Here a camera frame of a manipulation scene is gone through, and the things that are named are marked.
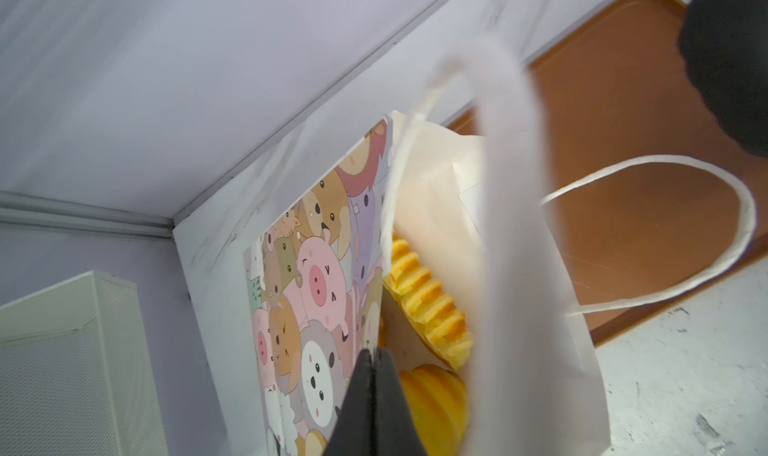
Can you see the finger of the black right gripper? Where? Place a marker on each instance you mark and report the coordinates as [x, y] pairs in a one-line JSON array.
[[724, 47]]

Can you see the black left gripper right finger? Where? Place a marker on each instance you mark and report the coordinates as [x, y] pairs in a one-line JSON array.
[[394, 432]]

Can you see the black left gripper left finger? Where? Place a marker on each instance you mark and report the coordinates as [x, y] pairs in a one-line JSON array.
[[353, 434]]

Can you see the yellow round fake bread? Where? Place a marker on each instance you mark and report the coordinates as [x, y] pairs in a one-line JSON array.
[[438, 401]]

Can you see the yellow ridged fake bread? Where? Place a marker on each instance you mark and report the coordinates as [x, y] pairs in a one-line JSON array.
[[433, 314]]

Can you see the cartoon animal paper gift bag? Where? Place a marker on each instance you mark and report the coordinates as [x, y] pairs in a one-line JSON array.
[[463, 179]]

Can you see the brown rectangular tray mat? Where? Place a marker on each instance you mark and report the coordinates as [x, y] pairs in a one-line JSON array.
[[615, 88]]

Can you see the white mesh wall shelf lower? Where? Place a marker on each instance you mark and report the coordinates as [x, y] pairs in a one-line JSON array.
[[76, 374]]

